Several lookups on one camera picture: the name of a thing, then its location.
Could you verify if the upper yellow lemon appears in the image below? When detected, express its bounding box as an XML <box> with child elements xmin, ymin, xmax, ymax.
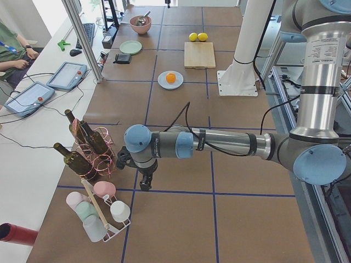
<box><xmin>197</xmin><ymin>32</ymin><xmax>208</xmax><ymax>42</ymax></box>

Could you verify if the dark wine bottle upper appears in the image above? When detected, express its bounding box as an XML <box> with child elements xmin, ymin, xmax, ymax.
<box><xmin>80</xmin><ymin>120</ymin><xmax>113</xmax><ymax>159</ymax></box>

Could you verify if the orange mandarin fruit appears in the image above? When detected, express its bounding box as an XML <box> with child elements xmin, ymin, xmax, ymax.
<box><xmin>166</xmin><ymin>72</ymin><xmax>177</xmax><ymax>84</ymax></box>

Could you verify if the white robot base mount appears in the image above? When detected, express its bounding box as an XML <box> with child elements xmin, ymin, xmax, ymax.
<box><xmin>217</xmin><ymin>0</ymin><xmax>275</xmax><ymax>96</ymax></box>

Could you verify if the bamboo cutting board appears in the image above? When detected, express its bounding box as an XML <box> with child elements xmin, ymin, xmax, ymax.
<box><xmin>184</xmin><ymin>42</ymin><xmax>216</xmax><ymax>68</ymax></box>

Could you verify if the lower yellow lemon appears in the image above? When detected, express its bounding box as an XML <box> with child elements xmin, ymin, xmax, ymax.
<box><xmin>189</xmin><ymin>32</ymin><xmax>198</xmax><ymax>42</ymax></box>

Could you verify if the seated man green shirt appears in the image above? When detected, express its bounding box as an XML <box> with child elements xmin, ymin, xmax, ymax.
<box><xmin>1</xmin><ymin>22</ymin><xmax>39</xmax><ymax>89</ymax></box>

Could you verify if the copper wire wine rack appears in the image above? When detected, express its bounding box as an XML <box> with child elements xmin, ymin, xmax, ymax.
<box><xmin>69</xmin><ymin>118</ymin><xmax>116</xmax><ymax>178</ymax></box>

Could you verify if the mint green cup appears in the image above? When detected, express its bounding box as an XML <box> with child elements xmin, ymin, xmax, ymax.
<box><xmin>75</xmin><ymin>201</ymin><xmax>99</xmax><ymax>221</ymax></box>

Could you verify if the red cylinder tube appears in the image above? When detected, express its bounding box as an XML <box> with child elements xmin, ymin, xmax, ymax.
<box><xmin>1</xmin><ymin>223</ymin><xmax>38</xmax><ymax>246</ymax></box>

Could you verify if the light blue plate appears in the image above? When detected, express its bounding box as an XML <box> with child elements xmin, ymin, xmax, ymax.
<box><xmin>157</xmin><ymin>71</ymin><xmax>184</xmax><ymax>90</ymax></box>

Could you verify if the teach pendant tablet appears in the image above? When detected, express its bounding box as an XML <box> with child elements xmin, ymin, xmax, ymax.
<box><xmin>4</xmin><ymin>82</ymin><xmax>55</xmax><ymax>117</ymax></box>
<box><xmin>47</xmin><ymin>61</ymin><xmax>87</xmax><ymax>90</ymax></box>

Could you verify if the black power adapter box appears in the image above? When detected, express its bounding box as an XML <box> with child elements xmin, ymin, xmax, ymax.
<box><xmin>101</xmin><ymin>26</ymin><xmax>117</xmax><ymax>49</ymax></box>

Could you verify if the dark wine bottle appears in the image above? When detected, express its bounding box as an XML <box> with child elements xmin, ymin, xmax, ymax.
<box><xmin>53</xmin><ymin>142</ymin><xmax>99</xmax><ymax>182</ymax></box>
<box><xmin>64</xmin><ymin>109</ymin><xmax>86</xmax><ymax>145</ymax></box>
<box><xmin>80</xmin><ymin>120</ymin><xmax>113</xmax><ymax>159</ymax></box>

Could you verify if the near teach pendant tablet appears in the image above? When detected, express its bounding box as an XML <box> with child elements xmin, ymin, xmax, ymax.
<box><xmin>4</xmin><ymin>82</ymin><xmax>55</xmax><ymax>117</ymax></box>

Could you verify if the pink bowl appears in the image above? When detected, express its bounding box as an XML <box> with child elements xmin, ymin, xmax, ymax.
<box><xmin>129</xmin><ymin>16</ymin><xmax>151</xmax><ymax>35</ymax></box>

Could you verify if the light green plate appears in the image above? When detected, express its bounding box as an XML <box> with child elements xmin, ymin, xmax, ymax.
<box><xmin>119</xmin><ymin>41</ymin><xmax>143</xmax><ymax>55</ymax></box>

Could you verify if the dark wine bottle lower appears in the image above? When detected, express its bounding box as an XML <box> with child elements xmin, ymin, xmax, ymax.
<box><xmin>53</xmin><ymin>142</ymin><xmax>99</xmax><ymax>182</ymax></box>

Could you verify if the white plastic cup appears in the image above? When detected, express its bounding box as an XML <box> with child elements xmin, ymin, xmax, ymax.
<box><xmin>110</xmin><ymin>201</ymin><xmax>131</xmax><ymax>222</ymax></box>

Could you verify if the aluminium side frame rail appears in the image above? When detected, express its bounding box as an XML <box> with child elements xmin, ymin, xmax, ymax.
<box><xmin>265</xmin><ymin>66</ymin><xmax>350</xmax><ymax>262</ymax></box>

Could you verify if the folded grey cloth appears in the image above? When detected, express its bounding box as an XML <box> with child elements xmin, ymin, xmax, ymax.
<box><xmin>113</xmin><ymin>53</ymin><xmax>132</xmax><ymax>65</ymax></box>

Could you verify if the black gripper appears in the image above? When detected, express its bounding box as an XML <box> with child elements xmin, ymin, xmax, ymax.
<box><xmin>116</xmin><ymin>146</ymin><xmax>158</xmax><ymax>191</ymax></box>

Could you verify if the black computer keyboard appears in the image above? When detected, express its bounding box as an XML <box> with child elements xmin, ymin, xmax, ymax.
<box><xmin>75</xmin><ymin>22</ymin><xmax>96</xmax><ymax>50</ymax></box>

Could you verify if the pink cup on rack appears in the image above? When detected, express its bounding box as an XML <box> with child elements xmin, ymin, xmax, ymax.
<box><xmin>93</xmin><ymin>181</ymin><xmax>116</xmax><ymax>198</ymax></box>

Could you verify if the pale pink cup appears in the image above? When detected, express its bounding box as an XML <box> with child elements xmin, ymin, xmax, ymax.
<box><xmin>66</xmin><ymin>191</ymin><xmax>90</xmax><ymax>211</ymax></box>

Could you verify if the green plastic clamp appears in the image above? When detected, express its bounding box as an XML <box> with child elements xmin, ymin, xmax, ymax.
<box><xmin>57</xmin><ymin>39</ymin><xmax>71</xmax><ymax>52</ymax></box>

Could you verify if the yellow lemon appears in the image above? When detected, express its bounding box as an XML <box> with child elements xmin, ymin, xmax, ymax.
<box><xmin>197</xmin><ymin>32</ymin><xmax>208</xmax><ymax>42</ymax></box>
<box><xmin>189</xmin><ymin>32</ymin><xmax>198</xmax><ymax>42</ymax></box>

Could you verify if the white wire cup rack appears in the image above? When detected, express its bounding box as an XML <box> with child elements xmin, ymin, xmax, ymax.
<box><xmin>93</xmin><ymin>189</ymin><xmax>131</xmax><ymax>243</ymax></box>

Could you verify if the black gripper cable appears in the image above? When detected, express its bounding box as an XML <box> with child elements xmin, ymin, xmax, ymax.
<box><xmin>164</xmin><ymin>101</ymin><xmax>256</xmax><ymax>157</ymax></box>

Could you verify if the far teach pendant tablet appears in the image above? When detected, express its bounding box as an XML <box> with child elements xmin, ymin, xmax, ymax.
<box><xmin>47</xmin><ymin>61</ymin><xmax>87</xmax><ymax>90</ymax></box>

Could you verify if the black computer mouse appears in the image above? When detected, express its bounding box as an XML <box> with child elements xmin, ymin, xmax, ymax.
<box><xmin>69</xmin><ymin>49</ymin><xmax>82</xmax><ymax>57</ymax></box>

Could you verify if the metal ladle spoon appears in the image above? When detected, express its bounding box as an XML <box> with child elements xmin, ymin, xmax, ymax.
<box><xmin>135</xmin><ymin>10</ymin><xmax>151</xmax><ymax>26</ymax></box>

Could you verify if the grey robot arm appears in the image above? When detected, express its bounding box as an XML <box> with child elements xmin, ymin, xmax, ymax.
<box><xmin>116</xmin><ymin>1</ymin><xmax>350</xmax><ymax>191</ymax></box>

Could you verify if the aluminium frame post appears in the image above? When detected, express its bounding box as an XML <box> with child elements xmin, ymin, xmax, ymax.
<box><xmin>62</xmin><ymin>0</ymin><xmax>103</xmax><ymax>83</ymax></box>

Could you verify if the pale blue cup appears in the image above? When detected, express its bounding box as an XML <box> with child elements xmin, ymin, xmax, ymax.
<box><xmin>83</xmin><ymin>215</ymin><xmax>107</xmax><ymax>242</ymax></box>

